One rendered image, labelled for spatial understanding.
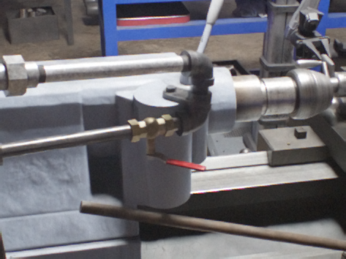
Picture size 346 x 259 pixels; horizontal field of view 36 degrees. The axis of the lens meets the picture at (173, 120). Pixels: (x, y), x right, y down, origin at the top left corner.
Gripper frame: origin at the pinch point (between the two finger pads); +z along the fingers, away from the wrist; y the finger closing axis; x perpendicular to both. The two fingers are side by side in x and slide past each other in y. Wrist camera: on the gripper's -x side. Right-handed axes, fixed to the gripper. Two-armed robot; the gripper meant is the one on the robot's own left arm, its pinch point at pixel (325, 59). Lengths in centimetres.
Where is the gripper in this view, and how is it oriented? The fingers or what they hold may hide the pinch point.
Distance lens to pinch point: 158.9
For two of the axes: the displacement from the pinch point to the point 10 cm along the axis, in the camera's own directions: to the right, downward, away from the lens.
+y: 9.8, -1.6, 1.2
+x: 0.8, 8.8, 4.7
